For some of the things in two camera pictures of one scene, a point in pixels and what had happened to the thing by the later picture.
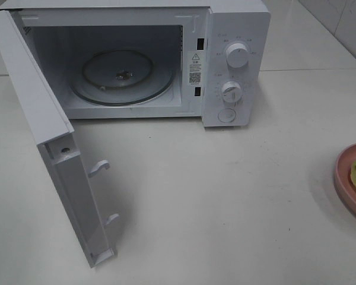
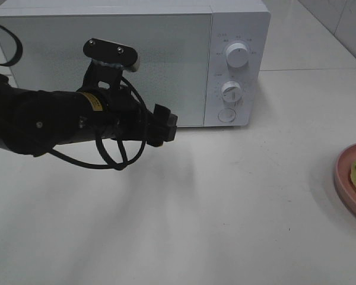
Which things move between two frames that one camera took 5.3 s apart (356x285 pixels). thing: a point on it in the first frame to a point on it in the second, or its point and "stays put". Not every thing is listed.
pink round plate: x=351 y=203 stays put
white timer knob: x=231 y=92 stays put
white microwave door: x=53 y=134 to x=173 y=50
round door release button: x=226 y=115 stays put
